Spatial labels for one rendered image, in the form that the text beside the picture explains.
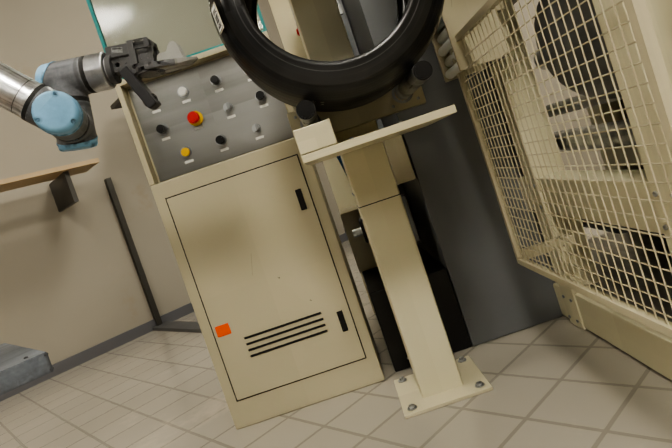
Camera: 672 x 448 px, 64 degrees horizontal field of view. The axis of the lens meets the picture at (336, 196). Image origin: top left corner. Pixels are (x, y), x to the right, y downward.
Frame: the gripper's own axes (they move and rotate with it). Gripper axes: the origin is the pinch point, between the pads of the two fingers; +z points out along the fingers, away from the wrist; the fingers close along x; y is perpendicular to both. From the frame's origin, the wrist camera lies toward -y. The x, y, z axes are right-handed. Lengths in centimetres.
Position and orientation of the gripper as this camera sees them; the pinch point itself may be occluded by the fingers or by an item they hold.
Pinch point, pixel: (192, 62)
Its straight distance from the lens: 139.6
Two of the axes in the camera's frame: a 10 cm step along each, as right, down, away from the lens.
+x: -0.1, -0.4, 10.0
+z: 9.8, -2.0, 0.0
